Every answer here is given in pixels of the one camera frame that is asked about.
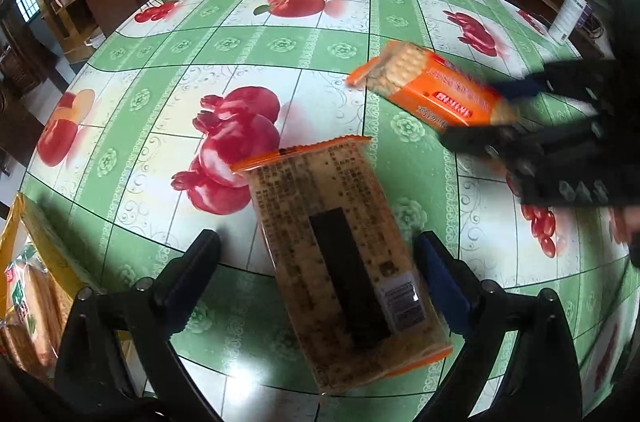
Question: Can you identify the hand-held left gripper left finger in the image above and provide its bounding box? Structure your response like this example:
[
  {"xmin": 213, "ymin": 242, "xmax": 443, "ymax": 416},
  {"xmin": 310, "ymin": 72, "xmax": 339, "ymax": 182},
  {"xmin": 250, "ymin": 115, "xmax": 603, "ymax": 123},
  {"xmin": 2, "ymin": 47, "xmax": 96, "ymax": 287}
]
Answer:
[{"xmin": 54, "ymin": 229, "xmax": 223, "ymax": 422}]

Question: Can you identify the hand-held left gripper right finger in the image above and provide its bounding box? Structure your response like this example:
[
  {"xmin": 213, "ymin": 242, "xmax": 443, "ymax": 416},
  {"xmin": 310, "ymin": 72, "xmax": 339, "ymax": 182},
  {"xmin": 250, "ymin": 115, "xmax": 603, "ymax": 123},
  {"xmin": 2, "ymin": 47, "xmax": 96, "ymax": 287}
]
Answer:
[{"xmin": 414, "ymin": 231, "xmax": 583, "ymax": 422}]

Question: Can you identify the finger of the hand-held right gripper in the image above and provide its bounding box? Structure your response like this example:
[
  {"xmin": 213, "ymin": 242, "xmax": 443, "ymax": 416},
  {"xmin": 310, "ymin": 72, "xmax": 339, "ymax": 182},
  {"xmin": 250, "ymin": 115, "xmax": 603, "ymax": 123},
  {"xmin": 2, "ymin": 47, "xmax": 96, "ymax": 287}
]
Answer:
[
  {"xmin": 495, "ymin": 60, "xmax": 621, "ymax": 115},
  {"xmin": 440, "ymin": 121, "xmax": 607, "ymax": 165}
]

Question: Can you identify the orange cracker packet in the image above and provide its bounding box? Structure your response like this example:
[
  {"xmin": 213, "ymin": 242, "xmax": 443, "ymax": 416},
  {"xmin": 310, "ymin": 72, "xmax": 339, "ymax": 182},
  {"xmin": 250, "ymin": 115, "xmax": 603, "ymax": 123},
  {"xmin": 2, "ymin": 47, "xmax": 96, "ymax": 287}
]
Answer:
[
  {"xmin": 232, "ymin": 135, "xmax": 456, "ymax": 398},
  {"xmin": 346, "ymin": 41, "xmax": 521, "ymax": 133}
]

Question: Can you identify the round cracker packet green label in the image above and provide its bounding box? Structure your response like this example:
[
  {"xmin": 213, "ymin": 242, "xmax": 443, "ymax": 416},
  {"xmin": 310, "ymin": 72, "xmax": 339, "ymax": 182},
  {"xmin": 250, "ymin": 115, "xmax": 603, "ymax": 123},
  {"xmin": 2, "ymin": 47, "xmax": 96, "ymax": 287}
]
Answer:
[{"xmin": 0, "ymin": 242, "xmax": 71, "ymax": 368}]

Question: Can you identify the yellow cardboard box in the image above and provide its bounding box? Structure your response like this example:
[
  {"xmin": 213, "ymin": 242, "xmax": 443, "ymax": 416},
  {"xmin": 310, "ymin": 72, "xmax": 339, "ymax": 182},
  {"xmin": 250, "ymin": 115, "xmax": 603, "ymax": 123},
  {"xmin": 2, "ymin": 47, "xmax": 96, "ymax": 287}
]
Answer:
[{"xmin": 0, "ymin": 192, "xmax": 132, "ymax": 385}]

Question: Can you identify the person's right hand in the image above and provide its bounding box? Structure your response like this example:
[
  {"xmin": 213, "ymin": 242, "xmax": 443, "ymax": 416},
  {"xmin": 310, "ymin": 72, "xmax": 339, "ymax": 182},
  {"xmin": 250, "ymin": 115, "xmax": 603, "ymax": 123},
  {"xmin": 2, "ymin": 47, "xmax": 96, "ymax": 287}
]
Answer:
[{"xmin": 610, "ymin": 206, "xmax": 640, "ymax": 248}]

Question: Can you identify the white spray bottle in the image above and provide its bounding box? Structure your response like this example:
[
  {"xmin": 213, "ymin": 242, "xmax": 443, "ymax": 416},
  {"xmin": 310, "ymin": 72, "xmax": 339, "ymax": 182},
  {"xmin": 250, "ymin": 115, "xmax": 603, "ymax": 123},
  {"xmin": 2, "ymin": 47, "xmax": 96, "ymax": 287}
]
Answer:
[{"xmin": 548, "ymin": 0, "xmax": 587, "ymax": 46}]

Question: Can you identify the purple bottle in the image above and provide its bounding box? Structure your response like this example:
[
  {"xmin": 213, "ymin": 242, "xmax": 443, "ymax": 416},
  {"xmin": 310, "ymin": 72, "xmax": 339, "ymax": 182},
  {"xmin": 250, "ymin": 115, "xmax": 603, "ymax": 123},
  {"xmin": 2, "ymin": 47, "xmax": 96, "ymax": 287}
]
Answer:
[{"xmin": 576, "ymin": 0, "xmax": 602, "ymax": 32}]

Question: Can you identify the fruit print tablecloth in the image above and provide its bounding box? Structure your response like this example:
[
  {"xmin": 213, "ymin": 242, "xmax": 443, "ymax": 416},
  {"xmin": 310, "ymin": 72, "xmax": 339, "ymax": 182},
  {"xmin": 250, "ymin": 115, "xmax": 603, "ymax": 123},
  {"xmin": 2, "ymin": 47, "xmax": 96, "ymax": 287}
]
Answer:
[{"xmin": 22, "ymin": 0, "xmax": 640, "ymax": 422}]

